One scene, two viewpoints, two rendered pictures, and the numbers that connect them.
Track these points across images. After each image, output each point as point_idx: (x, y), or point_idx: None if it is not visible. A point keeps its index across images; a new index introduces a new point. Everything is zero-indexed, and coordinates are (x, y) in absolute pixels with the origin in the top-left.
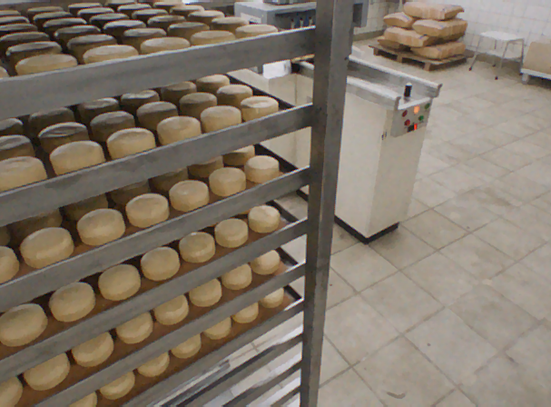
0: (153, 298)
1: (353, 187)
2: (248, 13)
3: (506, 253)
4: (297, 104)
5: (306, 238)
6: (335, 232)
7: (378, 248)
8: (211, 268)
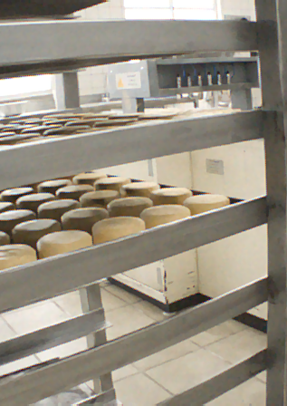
0: (25, 40)
1: None
2: (124, 71)
3: None
4: (194, 174)
5: (224, 353)
6: (263, 342)
7: None
8: (117, 29)
